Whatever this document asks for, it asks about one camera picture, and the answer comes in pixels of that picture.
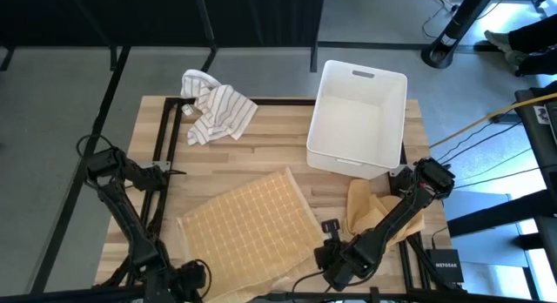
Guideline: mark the person's shoe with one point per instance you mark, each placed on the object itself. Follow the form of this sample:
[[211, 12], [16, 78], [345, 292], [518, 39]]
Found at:
[[515, 59], [496, 39]]

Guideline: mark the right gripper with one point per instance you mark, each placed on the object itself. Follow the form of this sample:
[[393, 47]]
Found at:
[[339, 264]]

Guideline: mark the orange grid-pattern towel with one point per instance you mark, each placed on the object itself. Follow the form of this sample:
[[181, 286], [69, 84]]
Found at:
[[252, 233]]

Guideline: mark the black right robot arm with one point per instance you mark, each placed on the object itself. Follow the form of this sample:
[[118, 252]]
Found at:
[[391, 219]]

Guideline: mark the silver mounting plate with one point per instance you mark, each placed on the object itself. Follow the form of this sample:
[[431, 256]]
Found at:
[[397, 170], [162, 165]]

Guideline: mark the black aluminium table frame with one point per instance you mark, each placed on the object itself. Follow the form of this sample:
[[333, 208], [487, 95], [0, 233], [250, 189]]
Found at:
[[283, 102]]

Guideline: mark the long black diagonal bar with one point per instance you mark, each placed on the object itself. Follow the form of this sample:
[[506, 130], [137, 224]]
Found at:
[[107, 98]]

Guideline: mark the black floor stand pole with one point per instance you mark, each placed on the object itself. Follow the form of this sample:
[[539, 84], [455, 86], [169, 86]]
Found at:
[[463, 20]]

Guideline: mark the small printed sticker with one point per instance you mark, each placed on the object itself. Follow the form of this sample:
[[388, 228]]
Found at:
[[541, 115]]

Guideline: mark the person's leg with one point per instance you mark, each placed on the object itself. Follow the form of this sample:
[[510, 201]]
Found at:
[[535, 33], [539, 63]]

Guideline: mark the plain yellow towel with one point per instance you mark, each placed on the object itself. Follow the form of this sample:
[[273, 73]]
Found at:
[[363, 211]]

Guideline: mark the black partition panel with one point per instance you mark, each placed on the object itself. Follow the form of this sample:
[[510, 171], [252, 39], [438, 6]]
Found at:
[[261, 15], [35, 15], [143, 15]]

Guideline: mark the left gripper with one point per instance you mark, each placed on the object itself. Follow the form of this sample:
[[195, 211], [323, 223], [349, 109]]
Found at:
[[191, 274]]

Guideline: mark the black frame clamp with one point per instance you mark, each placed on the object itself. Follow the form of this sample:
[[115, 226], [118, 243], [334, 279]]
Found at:
[[374, 294]]

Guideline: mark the white plastic basket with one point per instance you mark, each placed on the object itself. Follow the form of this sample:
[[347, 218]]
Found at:
[[357, 124]]

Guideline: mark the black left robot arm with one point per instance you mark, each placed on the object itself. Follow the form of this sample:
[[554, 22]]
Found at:
[[130, 229]]

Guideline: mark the black Netgear network switch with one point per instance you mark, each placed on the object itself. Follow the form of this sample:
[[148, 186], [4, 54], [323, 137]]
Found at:
[[446, 266]]

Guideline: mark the black rig crossbar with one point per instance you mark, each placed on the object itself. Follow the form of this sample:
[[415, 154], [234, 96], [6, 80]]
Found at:
[[87, 294]]

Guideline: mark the white striped towel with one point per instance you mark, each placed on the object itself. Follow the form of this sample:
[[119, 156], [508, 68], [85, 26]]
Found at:
[[222, 116]]

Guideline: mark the black side desk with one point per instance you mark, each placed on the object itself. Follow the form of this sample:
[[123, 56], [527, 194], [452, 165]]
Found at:
[[544, 155]]

